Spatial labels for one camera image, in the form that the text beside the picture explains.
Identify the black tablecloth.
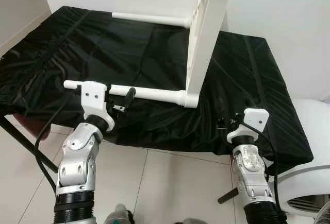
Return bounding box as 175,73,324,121
0,5,314,176

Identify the grey robot left leg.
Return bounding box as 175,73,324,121
105,203,135,224

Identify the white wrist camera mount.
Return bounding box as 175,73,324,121
227,109,270,143
80,81,114,131

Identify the white plastic table leg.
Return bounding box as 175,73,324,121
111,12,192,28
63,80,187,106

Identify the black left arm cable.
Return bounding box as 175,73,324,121
34,96,83,193

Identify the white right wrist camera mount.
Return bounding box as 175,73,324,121
227,109,270,143

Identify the grey robot leg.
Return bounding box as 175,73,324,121
105,203,135,224
178,218,207,224

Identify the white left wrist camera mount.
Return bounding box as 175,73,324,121
80,81,114,131

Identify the white rounded appliance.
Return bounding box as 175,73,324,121
271,98,330,214

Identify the white pedestal fan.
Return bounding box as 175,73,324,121
312,202,330,224

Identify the grey robot right leg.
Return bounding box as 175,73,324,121
178,218,207,224

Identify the black metal table leg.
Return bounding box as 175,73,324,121
218,185,241,204
0,115,60,174

